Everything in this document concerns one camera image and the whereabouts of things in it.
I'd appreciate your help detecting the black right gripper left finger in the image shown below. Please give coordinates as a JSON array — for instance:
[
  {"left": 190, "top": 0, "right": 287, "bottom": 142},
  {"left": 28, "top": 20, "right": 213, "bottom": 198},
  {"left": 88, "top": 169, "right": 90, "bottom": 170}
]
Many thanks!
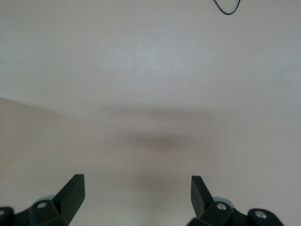
[{"left": 0, "top": 174, "right": 86, "bottom": 226}]

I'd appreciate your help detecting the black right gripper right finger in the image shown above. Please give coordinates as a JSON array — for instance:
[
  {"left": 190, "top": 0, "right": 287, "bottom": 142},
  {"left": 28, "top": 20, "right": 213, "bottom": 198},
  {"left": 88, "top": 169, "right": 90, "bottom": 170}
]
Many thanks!
[{"left": 187, "top": 175, "right": 284, "bottom": 226}]

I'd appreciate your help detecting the black looped cable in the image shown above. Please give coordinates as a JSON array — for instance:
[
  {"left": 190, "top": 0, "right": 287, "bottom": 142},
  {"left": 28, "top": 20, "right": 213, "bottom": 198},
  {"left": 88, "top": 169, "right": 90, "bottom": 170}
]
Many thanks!
[{"left": 213, "top": 0, "right": 242, "bottom": 16}]

